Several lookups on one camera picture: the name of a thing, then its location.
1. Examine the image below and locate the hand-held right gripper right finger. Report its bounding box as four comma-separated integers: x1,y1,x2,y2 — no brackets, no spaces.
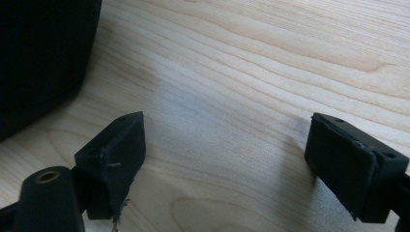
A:
304,112,410,224

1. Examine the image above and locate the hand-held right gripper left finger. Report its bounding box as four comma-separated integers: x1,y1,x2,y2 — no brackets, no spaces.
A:
73,111,147,224

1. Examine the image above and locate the black round container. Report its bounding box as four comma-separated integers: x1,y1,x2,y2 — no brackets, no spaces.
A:
0,0,103,143

